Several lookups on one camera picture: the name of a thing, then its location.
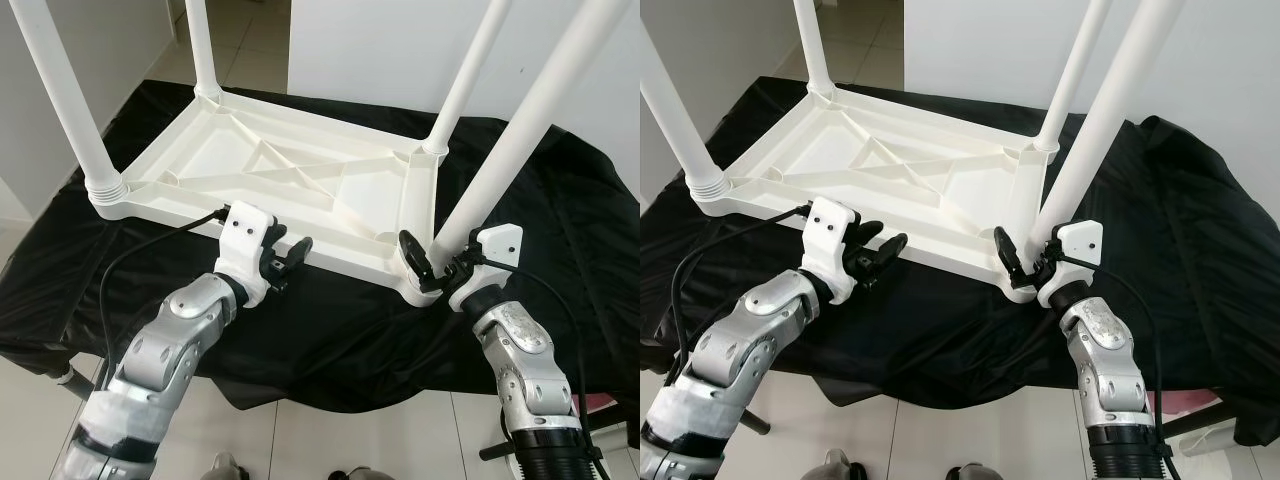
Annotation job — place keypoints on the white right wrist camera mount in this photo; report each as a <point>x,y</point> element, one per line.
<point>1075,258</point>
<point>490,262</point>

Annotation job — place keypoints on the pink stool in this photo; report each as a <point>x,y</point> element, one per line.
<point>600,403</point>
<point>1190,400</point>

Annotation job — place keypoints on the grey robot foot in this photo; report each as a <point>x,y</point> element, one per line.
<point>840,467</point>
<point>362,473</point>
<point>967,472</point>
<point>226,468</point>

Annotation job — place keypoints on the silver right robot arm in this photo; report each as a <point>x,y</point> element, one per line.
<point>525,360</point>
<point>1110,360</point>

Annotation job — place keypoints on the black metal bar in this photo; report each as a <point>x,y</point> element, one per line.
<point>495,449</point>
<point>1200,422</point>

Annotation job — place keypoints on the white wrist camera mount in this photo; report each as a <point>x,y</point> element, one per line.
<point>490,262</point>
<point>830,245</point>
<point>1075,258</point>
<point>243,250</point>

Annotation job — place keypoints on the dark grey table base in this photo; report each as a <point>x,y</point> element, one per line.
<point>868,390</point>
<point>252,390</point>

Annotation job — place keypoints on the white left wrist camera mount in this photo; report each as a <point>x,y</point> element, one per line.
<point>243,250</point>
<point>830,245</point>

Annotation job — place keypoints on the black metal table leg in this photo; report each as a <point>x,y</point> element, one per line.
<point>753,420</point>
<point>75,383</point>

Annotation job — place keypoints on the white plastic table top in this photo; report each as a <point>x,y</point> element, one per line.
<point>860,170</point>
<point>250,170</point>

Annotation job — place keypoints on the black cloth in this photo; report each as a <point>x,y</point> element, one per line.
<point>1190,280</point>
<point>570,280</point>

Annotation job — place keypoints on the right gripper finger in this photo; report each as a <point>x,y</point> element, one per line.
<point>1011,254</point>
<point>415,258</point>

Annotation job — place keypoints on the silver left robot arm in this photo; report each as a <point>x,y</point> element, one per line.
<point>160,340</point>
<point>735,335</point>

